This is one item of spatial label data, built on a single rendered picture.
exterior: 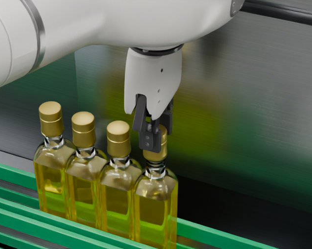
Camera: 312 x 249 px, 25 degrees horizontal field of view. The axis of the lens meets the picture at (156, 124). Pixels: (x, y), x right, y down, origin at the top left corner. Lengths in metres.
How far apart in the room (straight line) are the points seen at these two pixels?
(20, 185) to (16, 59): 0.68
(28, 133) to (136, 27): 0.68
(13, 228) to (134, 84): 0.41
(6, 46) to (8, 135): 0.81
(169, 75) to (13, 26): 0.35
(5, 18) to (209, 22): 0.25
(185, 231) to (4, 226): 0.30
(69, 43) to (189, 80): 0.43
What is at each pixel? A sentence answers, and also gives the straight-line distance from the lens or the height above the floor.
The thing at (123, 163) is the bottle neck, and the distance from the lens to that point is 1.07.
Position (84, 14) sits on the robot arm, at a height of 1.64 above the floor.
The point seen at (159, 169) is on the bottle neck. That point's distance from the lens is 1.05.
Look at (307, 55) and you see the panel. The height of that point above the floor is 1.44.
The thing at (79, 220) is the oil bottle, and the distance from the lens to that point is 1.18.
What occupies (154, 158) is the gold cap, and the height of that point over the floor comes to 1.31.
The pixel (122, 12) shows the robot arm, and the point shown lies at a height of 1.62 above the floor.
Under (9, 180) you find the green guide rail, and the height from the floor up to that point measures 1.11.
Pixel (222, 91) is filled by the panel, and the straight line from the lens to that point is 1.09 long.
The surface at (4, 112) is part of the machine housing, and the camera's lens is 1.39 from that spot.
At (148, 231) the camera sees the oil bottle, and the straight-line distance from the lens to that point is 1.13.
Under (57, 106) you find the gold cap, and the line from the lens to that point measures 1.09.
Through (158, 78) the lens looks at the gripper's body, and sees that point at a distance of 0.91.
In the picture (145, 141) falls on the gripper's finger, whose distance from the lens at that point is 1.00.
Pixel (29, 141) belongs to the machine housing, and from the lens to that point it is 1.40.
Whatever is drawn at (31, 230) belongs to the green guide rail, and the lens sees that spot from 1.21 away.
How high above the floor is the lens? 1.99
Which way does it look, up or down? 39 degrees down
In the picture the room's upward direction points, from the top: straight up
